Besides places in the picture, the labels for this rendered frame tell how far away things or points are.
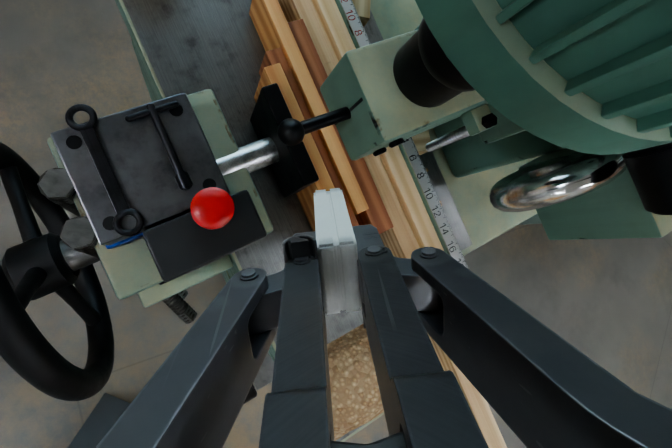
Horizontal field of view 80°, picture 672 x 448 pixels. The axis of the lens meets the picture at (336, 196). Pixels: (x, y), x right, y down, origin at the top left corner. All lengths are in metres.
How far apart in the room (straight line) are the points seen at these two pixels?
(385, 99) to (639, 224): 0.26
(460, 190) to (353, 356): 0.32
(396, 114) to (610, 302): 1.91
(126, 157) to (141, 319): 1.04
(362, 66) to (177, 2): 0.25
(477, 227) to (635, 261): 1.65
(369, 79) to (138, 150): 0.18
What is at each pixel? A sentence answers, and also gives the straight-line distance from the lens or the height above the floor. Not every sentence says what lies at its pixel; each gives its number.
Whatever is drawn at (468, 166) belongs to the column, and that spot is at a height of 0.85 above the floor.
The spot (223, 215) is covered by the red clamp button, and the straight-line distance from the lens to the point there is 0.30.
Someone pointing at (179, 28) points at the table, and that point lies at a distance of 0.48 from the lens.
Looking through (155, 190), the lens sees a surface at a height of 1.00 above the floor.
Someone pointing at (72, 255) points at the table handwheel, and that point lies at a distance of 0.51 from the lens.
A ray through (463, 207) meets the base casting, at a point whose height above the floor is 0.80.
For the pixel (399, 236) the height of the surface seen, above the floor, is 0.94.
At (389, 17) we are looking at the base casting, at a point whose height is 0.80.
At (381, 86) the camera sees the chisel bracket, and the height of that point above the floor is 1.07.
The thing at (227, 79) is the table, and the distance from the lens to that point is 0.45.
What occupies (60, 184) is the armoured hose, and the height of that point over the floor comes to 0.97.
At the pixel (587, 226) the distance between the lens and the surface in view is 0.47.
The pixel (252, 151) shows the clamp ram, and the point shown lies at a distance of 0.37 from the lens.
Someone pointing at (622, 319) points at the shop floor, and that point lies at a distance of 2.20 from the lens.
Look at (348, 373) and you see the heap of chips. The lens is 0.43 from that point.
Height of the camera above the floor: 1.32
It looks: 70 degrees down
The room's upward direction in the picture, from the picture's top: 69 degrees clockwise
